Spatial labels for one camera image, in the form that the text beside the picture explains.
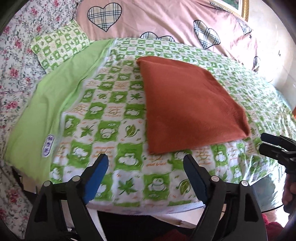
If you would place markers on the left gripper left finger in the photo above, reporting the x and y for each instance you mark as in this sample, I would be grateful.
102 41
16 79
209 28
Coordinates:
47 221

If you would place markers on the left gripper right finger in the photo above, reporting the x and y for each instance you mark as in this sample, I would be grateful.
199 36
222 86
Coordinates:
231 210

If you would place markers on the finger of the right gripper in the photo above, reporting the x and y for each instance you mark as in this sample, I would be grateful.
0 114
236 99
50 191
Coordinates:
285 158
281 141

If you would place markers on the orange knit sweater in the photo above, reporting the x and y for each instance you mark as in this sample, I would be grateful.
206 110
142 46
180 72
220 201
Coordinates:
187 107

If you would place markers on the right hand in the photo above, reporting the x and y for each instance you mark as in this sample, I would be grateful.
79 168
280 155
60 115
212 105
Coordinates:
288 197

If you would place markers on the green checkered quilt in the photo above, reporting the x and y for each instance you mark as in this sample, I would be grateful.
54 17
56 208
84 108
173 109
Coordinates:
94 103

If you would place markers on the floral bed sheet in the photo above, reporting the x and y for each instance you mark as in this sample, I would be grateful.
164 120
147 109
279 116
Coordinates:
20 74

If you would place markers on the pink heart-patterned duvet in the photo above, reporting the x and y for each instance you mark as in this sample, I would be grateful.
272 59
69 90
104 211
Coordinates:
202 24

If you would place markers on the green checkered pillow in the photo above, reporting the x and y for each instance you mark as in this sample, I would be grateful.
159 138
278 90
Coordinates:
54 48

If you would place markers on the landscape picture gold frame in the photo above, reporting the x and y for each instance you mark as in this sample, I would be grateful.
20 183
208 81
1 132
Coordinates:
236 7

